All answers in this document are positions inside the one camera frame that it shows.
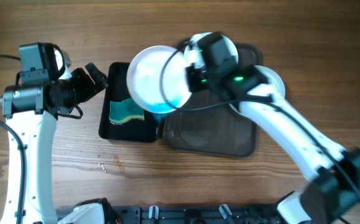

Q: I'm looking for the green yellow sponge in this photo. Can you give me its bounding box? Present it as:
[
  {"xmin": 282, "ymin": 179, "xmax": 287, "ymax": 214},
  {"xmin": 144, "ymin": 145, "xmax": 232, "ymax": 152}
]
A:
[{"xmin": 109, "ymin": 98, "xmax": 145, "ymax": 125}]

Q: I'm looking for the white plate bottom stained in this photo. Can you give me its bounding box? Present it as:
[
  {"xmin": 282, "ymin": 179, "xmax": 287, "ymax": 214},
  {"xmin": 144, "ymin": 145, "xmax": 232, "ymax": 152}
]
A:
[{"xmin": 126, "ymin": 45, "xmax": 192, "ymax": 114}]

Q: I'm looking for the white plate stained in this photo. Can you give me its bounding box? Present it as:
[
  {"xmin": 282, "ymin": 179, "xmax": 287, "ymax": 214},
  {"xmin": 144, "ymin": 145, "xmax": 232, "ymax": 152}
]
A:
[
  {"xmin": 126, "ymin": 45, "xmax": 192, "ymax": 114},
  {"xmin": 189, "ymin": 32, "xmax": 239, "ymax": 62},
  {"xmin": 224, "ymin": 65, "xmax": 285, "ymax": 118}
]

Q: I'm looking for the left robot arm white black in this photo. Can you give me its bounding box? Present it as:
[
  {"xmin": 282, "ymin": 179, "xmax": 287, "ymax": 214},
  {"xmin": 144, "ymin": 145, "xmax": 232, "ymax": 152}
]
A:
[{"xmin": 0, "ymin": 43, "xmax": 108, "ymax": 223}]

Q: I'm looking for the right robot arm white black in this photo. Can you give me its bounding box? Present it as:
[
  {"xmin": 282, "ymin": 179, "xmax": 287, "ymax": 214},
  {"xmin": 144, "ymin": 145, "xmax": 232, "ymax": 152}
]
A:
[{"xmin": 184, "ymin": 32, "xmax": 360, "ymax": 223}]

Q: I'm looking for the black rectangular water tray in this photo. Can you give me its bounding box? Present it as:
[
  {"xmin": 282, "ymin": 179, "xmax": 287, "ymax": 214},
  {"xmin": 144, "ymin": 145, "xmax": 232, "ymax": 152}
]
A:
[{"xmin": 98, "ymin": 62, "xmax": 158, "ymax": 142}]

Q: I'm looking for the brown serving tray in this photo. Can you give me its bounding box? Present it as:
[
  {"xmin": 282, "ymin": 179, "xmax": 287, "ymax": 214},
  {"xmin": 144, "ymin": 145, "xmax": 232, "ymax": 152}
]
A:
[{"xmin": 162, "ymin": 37, "xmax": 263, "ymax": 158}]

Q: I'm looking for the white plate top stained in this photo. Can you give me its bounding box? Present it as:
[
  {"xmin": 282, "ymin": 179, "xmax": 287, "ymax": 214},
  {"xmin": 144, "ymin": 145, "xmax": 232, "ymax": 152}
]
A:
[{"xmin": 189, "ymin": 32, "xmax": 239, "ymax": 62}]

